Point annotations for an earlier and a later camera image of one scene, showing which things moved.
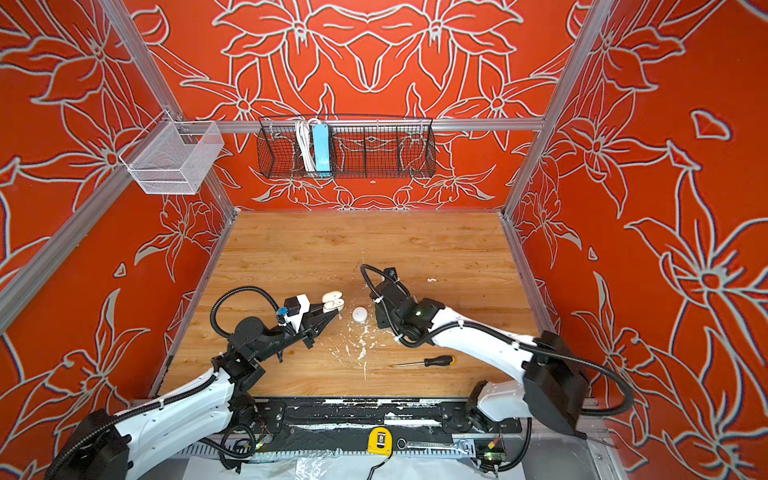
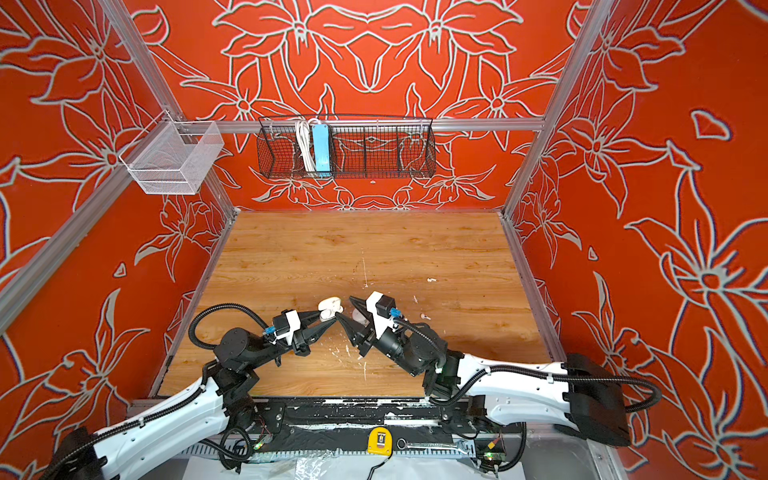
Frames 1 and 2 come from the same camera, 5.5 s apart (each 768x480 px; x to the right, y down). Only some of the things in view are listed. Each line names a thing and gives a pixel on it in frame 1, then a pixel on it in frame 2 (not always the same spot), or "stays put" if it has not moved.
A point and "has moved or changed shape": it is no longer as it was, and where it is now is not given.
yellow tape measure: [380, 441] stays put
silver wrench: [403, 444] stays put
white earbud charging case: [332, 301] has moved or changed shape
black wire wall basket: [346, 147] stays put
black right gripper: [379, 318] → [362, 332]
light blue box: [321, 147] stays put
